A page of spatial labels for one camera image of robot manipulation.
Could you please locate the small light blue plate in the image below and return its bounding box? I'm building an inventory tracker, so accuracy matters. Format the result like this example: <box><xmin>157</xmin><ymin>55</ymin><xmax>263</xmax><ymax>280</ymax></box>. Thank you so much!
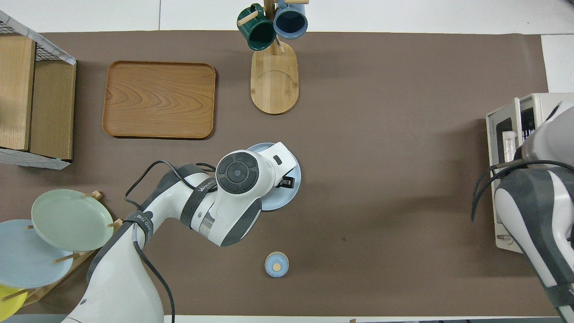
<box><xmin>244</xmin><ymin>143</ymin><xmax>302</xmax><ymax>211</ymax></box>

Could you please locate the white toaster oven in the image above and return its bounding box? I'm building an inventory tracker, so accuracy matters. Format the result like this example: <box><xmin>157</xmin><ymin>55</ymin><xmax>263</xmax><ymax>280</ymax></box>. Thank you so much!
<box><xmin>486</xmin><ymin>93</ymin><xmax>574</xmax><ymax>253</ymax></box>

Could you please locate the brown table mat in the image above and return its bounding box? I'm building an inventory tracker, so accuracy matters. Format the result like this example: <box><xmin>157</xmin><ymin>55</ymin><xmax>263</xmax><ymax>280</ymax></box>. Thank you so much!
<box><xmin>0</xmin><ymin>31</ymin><xmax>557</xmax><ymax>317</ymax></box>

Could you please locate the wooden mug tree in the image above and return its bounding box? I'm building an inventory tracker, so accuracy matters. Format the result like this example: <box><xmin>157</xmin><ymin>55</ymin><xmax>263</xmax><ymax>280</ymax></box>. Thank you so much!
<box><xmin>238</xmin><ymin>0</ymin><xmax>310</xmax><ymax>115</ymax></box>

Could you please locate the dark green mug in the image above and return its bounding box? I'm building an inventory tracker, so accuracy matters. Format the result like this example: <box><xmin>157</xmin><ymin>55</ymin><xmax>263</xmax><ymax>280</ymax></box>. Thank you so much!
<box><xmin>237</xmin><ymin>4</ymin><xmax>277</xmax><ymax>51</ymax></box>

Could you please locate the wooden serving tray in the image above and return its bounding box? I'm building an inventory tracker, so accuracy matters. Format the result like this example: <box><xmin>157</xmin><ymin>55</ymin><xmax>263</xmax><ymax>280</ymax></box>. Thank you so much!
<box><xmin>102</xmin><ymin>61</ymin><xmax>217</xmax><ymax>140</ymax></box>

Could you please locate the blue mug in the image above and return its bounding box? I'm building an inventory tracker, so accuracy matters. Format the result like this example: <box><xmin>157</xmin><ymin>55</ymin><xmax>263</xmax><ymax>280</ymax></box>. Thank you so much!
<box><xmin>273</xmin><ymin>0</ymin><xmax>309</xmax><ymax>39</ymax></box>

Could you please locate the wooden plate rack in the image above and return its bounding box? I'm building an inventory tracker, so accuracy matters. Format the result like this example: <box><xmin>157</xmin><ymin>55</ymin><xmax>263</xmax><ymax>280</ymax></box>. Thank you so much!
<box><xmin>0</xmin><ymin>191</ymin><xmax>126</xmax><ymax>308</ymax></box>

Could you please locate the large pale green plate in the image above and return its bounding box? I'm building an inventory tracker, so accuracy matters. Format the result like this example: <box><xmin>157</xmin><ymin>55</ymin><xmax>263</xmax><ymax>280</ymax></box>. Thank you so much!
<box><xmin>31</xmin><ymin>189</ymin><xmax>114</xmax><ymax>252</ymax></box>

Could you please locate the wooden stepped shelf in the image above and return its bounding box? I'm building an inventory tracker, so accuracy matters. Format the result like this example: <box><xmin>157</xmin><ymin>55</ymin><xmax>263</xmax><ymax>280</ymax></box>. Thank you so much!
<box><xmin>0</xmin><ymin>35</ymin><xmax>77</xmax><ymax>162</ymax></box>

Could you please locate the large light blue plate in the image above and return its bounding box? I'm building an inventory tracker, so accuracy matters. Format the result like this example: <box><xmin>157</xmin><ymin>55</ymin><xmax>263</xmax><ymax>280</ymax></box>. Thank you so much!
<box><xmin>0</xmin><ymin>219</ymin><xmax>74</xmax><ymax>288</ymax></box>

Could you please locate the yellow plate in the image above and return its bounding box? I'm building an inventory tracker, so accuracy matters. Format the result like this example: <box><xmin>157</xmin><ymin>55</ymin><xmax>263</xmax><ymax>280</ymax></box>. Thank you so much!
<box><xmin>0</xmin><ymin>284</ymin><xmax>27</xmax><ymax>321</ymax></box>

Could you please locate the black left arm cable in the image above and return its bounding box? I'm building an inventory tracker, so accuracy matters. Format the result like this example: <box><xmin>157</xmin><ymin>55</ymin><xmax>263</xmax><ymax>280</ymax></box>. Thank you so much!
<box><xmin>125</xmin><ymin>160</ymin><xmax>217</xmax><ymax>323</ymax></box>

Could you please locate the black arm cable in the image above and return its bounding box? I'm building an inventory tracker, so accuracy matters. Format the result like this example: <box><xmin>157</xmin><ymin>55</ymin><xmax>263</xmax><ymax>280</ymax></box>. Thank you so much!
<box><xmin>125</xmin><ymin>160</ymin><xmax>217</xmax><ymax>323</ymax></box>
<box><xmin>471</xmin><ymin>159</ymin><xmax>574</xmax><ymax>223</ymax></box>

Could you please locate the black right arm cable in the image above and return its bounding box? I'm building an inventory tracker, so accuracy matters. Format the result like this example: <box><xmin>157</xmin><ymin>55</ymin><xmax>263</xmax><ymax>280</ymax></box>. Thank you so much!
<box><xmin>471</xmin><ymin>159</ymin><xmax>574</xmax><ymax>223</ymax></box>

